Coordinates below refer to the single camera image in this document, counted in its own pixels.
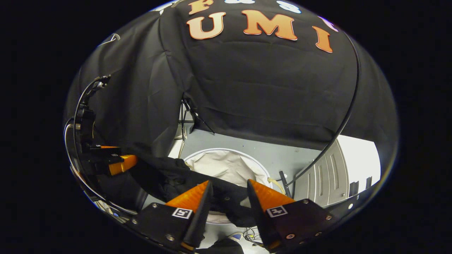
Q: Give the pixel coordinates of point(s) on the black tripod stand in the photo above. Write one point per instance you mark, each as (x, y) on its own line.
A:
(192, 113)

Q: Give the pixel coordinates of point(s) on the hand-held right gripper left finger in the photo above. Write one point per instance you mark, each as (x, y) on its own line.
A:
(199, 215)

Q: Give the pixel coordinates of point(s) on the empty white clothes hanger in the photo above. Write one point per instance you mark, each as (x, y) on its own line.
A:
(113, 38)

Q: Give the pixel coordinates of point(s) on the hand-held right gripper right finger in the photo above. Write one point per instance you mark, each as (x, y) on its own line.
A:
(259, 215)

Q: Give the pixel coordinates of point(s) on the white fabric laundry hamper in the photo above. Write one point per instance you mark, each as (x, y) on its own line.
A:
(229, 165)

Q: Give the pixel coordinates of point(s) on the black backdrop cloth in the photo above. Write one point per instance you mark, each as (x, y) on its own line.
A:
(265, 88)

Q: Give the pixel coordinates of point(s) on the black clothes rack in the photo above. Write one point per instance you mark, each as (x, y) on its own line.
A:
(348, 113)

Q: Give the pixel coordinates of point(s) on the black jacket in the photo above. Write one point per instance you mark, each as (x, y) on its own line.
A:
(166, 176)

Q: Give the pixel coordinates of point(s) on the grey ribbed panel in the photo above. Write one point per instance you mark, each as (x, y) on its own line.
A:
(328, 180)

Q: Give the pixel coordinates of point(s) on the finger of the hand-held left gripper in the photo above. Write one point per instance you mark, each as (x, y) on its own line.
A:
(106, 151)
(120, 165)

